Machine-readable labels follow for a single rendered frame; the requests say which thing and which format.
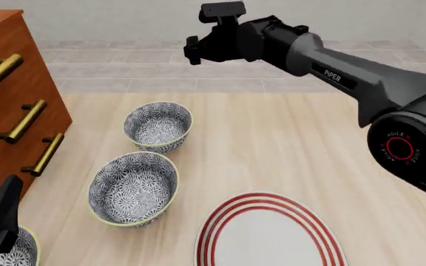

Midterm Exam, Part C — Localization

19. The white plate with red rings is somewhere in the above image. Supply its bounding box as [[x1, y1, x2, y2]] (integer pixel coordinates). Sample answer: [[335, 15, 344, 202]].
[[194, 191, 348, 266]]

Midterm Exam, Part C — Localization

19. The wooden cabinet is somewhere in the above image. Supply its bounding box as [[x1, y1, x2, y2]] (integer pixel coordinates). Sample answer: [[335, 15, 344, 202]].
[[0, 9, 73, 212]]

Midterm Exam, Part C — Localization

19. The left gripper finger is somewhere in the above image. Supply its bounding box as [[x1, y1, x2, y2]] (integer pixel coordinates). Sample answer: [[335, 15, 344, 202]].
[[0, 174, 24, 233]]

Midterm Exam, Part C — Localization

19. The long brass drawer handle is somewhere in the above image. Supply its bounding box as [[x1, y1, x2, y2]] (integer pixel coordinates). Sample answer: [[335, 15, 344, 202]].
[[0, 53, 25, 99]]

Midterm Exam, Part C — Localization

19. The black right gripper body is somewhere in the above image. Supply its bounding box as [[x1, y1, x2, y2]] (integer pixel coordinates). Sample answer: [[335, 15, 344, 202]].
[[183, 27, 240, 67]]

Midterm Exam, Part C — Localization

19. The small patterned bowl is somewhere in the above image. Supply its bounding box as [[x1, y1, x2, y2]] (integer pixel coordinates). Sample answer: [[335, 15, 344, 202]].
[[124, 100, 194, 155]]

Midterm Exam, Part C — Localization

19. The large patterned bowl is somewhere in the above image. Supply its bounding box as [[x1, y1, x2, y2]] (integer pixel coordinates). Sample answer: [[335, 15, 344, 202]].
[[87, 151, 180, 229]]

